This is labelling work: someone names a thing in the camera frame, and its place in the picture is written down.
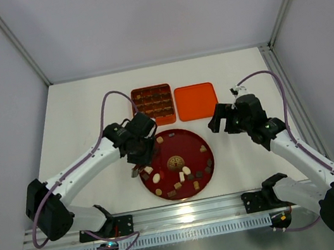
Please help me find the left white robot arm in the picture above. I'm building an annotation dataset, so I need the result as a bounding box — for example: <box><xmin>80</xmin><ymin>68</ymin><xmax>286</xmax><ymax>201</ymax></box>
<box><xmin>26</xmin><ymin>112</ymin><xmax>157</xmax><ymax>242</ymax></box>

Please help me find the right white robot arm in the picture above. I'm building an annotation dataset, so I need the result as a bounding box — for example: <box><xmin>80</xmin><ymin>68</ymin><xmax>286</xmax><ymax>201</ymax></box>
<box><xmin>208</xmin><ymin>87</ymin><xmax>334</xmax><ymax>231</ymax></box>

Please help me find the tan square chocolate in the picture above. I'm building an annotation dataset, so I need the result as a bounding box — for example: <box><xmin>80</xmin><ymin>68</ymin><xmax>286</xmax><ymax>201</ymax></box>
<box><xmin>156</xmin><ymin>137</ymin><xmax>164</xmax><ymax>144</ymax></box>

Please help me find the white square chocolate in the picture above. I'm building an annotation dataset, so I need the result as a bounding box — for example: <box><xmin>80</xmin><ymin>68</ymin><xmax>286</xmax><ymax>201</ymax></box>
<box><xmin>144</xmin><ymin>166</ymin><xmax>153</xmax><ymax>173</ymax></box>

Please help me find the brown square chocolate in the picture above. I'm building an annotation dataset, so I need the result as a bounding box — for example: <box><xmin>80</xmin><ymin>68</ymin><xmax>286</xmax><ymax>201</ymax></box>
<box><xmin>142</xmin><ymin>173</ymin><xmax>149</xmax><ymax>180</ymax></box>

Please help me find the tan heart chocolate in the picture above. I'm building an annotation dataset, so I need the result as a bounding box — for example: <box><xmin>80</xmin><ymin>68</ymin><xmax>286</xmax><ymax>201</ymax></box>
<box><xmin>200</xmin><ymin>145</ymin><xmax>206</xmax><ymax>153</ymax></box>

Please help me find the white swirl oval chocolate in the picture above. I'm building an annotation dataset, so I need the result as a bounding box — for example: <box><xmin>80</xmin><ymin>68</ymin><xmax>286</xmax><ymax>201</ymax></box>
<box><xmin>152</xmin><ymin>173</ymin><xmax>161</xmax><ymax>184</ymax></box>

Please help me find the red leaf chocolate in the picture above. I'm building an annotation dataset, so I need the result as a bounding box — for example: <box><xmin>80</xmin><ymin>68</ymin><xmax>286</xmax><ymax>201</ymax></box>
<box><xmin>159</xmin><ymin>171</ymin><xmax>165</xmax><ymax>180</ymax></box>

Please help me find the grey shell chocolate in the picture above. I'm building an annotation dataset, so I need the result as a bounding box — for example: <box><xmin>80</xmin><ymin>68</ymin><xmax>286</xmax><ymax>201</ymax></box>
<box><xmin>207</xmin><ymin>159</ymin><xmax>213</xmax><ymax>167</ymax></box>

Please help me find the orange chocolate box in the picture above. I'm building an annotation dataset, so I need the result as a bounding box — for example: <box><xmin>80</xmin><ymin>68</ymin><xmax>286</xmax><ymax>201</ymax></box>
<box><xmin>130</xmin><ymin>84</ymin><xmax>176</xmax><ymax>126</ymax></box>

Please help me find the brown striped cup chocolate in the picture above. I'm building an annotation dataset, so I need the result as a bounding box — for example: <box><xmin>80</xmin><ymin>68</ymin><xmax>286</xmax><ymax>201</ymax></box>
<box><xmin>205</xmin><ymin>167</ymin><xmax>212</xmax><ymax>174</ymax></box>

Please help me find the tan round chocolate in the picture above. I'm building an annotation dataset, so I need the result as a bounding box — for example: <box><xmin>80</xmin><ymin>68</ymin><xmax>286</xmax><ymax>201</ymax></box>
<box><xmin>155</xmin><ymin>189</ymin><xmax>162</xmax><ymax>196</ymax></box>

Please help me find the white block chocolate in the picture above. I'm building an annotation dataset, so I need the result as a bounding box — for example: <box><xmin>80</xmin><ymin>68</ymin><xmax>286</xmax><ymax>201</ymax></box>
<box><xmin>179</xmin><ymin>172</ymin><xmax>185</xmax><ymax>182</ymax></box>

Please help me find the white swirl round chocolate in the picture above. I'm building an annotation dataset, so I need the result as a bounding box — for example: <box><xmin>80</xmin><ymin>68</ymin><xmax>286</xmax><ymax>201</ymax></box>
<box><xmin>182</xmin><ymin>166</ymin><xmax>191</xmax><ymax>175</ymax></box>

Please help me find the dark striped square chocolate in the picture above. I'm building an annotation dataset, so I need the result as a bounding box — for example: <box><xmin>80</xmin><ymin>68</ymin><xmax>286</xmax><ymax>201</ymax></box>
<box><xmin>195</xmin><ymin>172</ymin><xmax>203</xmax><ymax>178</ymax></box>

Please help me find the brown marbled bar chocolate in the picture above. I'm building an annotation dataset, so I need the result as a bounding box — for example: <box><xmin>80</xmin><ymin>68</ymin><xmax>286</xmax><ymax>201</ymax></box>
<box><xmin>167</xmin><ymin>190</ymin><xmax>177</xmax><ymax>198</ymax></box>

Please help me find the dark ornate chocolate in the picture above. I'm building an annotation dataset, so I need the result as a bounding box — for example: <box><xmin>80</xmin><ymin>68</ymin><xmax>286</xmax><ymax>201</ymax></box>
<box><xmin>187</xmin><ymin>174</ymin><xmax>194</xmax><ymax>181</ymax></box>

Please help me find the tan stacked chocolate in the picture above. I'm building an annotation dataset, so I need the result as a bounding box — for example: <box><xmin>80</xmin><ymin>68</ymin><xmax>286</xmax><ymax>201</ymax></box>
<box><xmin>193</xmin><ymin>181</ymin><xmax>200</xmax><ymax>190</ymax></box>

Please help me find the orange box lid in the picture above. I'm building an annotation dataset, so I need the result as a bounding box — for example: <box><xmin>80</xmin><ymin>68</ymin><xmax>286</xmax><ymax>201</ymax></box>
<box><xmin>174</xmin><ymin>82</ymin><xmax>218</xmax><ymax>122</ymax></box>

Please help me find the round red tray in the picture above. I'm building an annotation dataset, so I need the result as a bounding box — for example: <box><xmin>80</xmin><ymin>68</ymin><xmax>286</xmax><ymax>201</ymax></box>
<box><xmin>139</xmin><ymin>129</ymin><xmax>215</xmax><ymax>201</ymax></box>

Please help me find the aluminium rail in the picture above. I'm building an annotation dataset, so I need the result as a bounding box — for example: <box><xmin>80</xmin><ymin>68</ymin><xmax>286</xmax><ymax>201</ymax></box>
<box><xmin>20</xmin><ymin>182</ymin><xmax>303</xmax><ymax>250</ymax></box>

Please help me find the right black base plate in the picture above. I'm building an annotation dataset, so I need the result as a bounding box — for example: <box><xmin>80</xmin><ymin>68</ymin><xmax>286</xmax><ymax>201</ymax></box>
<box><xmin>241</xmin><ymin>189</ymin><xmax>290</xmax><ymax>214</ymax></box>

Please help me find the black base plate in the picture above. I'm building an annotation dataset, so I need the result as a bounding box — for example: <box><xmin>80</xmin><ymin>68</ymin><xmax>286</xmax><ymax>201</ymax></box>
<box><xmin>92</xmin><ymin>215</ymin><xmax>134</xmax><ymax>239</ymax></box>
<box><xmin>241</xmin><ymin>189</ymin><xmax>290</xmax><ymax>214</ymax></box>

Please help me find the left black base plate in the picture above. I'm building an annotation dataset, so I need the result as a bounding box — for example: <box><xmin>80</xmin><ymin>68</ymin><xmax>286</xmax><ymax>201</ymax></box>
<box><xmin>92</xmin><ymin>215</ymin><xmax>134</xmax><ymax>239</ymax></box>

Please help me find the slotted cable duct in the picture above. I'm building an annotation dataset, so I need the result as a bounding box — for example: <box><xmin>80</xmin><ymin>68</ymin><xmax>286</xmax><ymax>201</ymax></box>
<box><xmin>63</xmin><ymin>213</ymin><xmax>272</xmax><ymax>250</ymax></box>

